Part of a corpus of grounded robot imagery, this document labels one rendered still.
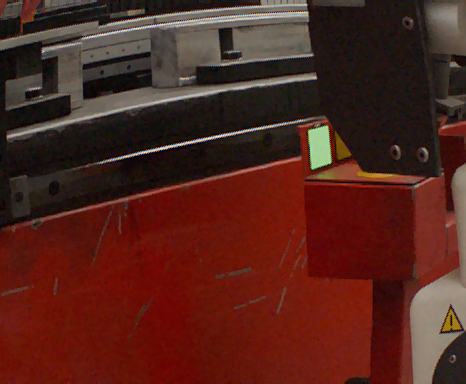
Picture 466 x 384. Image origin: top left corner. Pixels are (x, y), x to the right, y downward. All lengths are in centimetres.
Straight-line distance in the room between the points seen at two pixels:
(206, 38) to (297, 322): 43
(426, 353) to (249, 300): 85
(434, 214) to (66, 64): 53
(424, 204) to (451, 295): 60
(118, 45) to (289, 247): 49
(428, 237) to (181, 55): 49
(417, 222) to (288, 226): 35
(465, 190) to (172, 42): 98
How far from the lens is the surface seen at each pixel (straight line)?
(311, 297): 171
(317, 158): 142
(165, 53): 168
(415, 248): 135
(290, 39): 183
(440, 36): 73
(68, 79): 154
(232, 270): 159
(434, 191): 139
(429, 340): 79
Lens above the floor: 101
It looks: 10 degrees down
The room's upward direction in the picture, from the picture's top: 5 degrees counter-clockwise
